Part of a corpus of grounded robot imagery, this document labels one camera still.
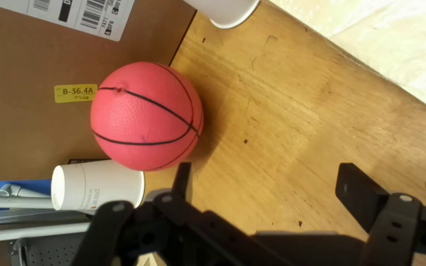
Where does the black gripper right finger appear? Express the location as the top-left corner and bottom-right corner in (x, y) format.
(334, 161), (426, 266)

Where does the large cardboard shipping box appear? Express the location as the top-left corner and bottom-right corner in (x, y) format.
(0, 0), (196, 183)

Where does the white shipping label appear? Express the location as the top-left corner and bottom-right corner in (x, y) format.
(0, 0), (136, 43)

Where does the white foam board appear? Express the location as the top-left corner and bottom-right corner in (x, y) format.
(266, 0), (426, 121)

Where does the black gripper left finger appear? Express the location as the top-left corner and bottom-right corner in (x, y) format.
(70, 161), (292, 266)

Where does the white paper cup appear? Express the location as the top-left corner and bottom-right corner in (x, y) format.
(181, 0), (263, 30)
(48, 160), (146, 214)

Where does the yellow box sticker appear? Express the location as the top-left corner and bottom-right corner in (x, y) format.
(53, 83), (99, 105)

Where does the pink mini basketball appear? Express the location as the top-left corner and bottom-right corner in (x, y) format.
(88, 61), (205, 173)

